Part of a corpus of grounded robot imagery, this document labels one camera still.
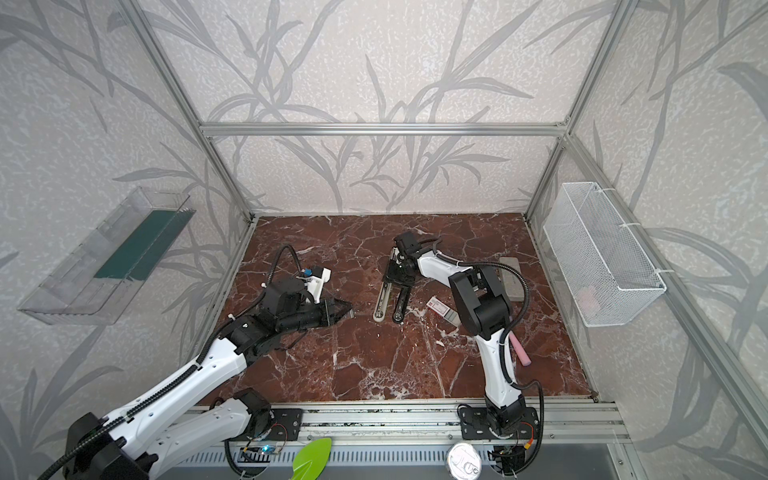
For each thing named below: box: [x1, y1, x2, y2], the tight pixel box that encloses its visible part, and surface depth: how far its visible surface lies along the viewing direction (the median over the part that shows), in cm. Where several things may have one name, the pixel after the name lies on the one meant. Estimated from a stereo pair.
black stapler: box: [393, 286, 412, 323], surface depth 96 cm
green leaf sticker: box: [291, 437, 333, 480], surface depth 71 cm
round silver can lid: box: [447, 442, 482, 480], surface depth 65 cm
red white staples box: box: [426, 296, 462, 327], surface depth 95 cm
